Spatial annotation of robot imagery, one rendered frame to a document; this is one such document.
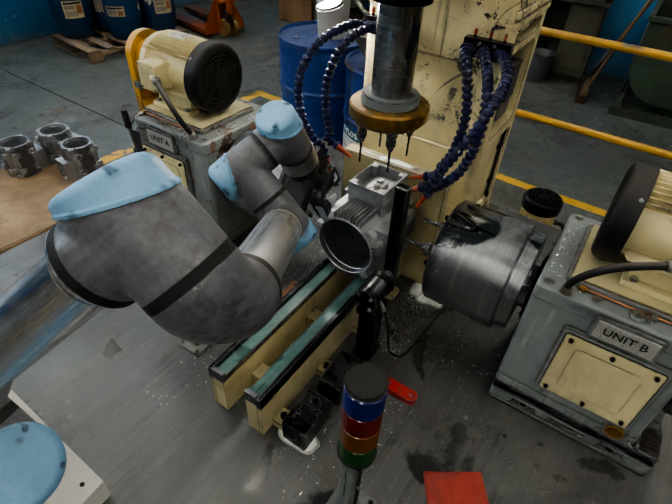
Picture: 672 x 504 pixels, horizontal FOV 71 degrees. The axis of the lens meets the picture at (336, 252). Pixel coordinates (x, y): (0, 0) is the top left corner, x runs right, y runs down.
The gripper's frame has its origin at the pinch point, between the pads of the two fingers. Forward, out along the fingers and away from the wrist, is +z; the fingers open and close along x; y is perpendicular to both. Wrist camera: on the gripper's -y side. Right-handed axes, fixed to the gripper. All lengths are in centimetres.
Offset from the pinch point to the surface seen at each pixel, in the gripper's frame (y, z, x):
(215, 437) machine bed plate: -54, 2, -5
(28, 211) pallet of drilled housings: -37, 87, 207
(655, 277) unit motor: 13, -6, -66
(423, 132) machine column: 36.1, 8.4, -7.8
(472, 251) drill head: 5.7, -1.9, -35.4
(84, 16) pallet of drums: 157, 176, 457
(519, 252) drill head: 9.2, -2.2, -43.8
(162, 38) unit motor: 22, -19, 60
